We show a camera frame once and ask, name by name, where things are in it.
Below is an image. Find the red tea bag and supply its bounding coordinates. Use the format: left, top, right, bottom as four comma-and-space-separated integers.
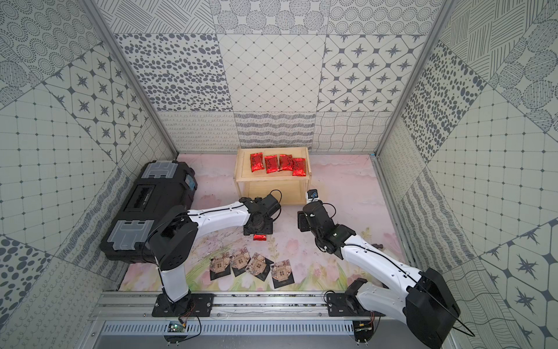
249, 153, 264, 172
279, 154, 293, 172
253, 234, 267, 241
292, 158, 307, 177
264, 155, 279, 174

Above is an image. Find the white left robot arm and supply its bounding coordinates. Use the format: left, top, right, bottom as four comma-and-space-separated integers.
145, 193, 281, 305

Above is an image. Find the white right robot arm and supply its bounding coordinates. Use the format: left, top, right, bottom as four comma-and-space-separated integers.
297, 200, 461, 348

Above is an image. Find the light wooden shelf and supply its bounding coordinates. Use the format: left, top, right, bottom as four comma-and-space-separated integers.
233, 147, 312, 206

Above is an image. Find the brown patterned tea bag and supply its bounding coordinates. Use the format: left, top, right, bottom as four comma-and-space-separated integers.
271, 260, 294, 289
209, 254, 231, 281
230, 247, 251, 277
246, 253, 273, 281

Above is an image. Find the black plastic toolbox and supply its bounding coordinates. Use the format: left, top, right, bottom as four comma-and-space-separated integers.
100, 160, 198, 263

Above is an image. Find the green circuit board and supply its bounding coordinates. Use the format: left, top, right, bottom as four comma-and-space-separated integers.
167, 322, 185, 333

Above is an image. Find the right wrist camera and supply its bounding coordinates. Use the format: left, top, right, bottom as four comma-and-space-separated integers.
307, 189, 319, 202

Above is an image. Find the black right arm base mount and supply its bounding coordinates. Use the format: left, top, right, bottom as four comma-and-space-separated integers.
323, 278, 384, 317

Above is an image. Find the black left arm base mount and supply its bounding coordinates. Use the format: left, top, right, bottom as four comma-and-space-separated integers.
151, 292, 215, 318

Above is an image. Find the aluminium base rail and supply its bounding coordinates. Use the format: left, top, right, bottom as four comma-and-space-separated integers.
91, 292, 399, 337

